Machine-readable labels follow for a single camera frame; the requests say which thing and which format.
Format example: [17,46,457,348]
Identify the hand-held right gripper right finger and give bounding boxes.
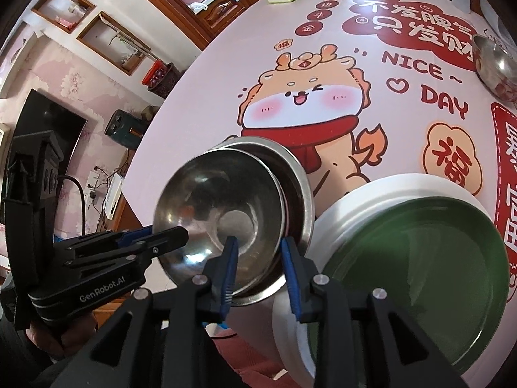
[281,237,457,388]

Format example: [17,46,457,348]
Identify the white router box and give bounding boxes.
[102,173,124,220]

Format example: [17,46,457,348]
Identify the pink steel bowl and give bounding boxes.
[153,148,286,292]

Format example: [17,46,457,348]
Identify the green plate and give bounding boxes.
[306,196,511,367]

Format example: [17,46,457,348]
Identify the white plate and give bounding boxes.
[272,173,517,388]

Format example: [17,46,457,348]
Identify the wooden lower kitchen cabinets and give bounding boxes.
[188,0,308,46]

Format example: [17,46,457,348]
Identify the pink printed tablecloth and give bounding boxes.
[121,0,517,388]

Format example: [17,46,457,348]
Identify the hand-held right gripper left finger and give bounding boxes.
[52,236,240,388]

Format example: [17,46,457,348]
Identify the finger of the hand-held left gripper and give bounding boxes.
[115,228,153,244]
[137,227,190,258]

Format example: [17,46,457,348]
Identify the person's left hand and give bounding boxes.
[24,310,100,355]

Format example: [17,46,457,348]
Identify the large steel bowl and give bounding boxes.
[209,136,316,307]

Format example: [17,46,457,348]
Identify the black television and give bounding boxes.
[16,88,88,195]

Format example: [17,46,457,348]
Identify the wooden framed wall niche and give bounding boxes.
[76,11,151,76]
[31,0,98,35]

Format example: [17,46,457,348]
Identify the small steel bowl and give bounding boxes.
[472,34,517,102]

